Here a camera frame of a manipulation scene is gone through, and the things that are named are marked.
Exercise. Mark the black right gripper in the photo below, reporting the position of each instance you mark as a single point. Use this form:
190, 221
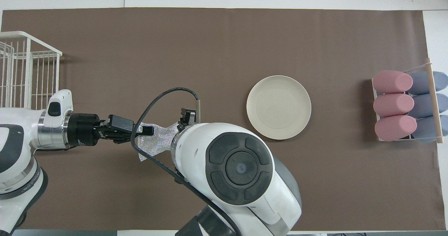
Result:
189, 117

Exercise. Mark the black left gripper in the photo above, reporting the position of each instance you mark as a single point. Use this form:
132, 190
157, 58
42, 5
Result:
84, 130

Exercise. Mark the clear plastic wrap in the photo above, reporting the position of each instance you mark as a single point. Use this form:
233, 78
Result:
161, 139

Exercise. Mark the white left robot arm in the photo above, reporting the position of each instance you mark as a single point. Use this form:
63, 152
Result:
17, 152

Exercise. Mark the cream round plate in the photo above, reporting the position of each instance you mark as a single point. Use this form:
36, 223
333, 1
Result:
278, 107

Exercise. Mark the brown table mat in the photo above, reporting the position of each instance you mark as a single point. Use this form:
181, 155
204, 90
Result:
210, 54

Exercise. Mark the pink plastic cup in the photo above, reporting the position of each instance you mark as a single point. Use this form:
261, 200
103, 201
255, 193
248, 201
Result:
392, 82
393, 105
395, 128

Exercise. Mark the blue plastic cup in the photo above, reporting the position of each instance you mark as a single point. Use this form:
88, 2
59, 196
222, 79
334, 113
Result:
421, 83
423, 105
425, 129

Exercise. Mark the white cup rack wooden bar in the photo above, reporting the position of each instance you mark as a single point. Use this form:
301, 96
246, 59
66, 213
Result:
435, 99

